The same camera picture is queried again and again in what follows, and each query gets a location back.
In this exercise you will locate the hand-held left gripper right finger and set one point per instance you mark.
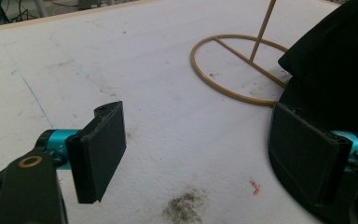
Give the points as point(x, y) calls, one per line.
point(307, 155)

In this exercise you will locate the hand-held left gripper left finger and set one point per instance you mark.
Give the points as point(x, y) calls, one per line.
point(98, 155)

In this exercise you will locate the black cloth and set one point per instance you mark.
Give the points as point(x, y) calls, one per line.
point(332, 62)

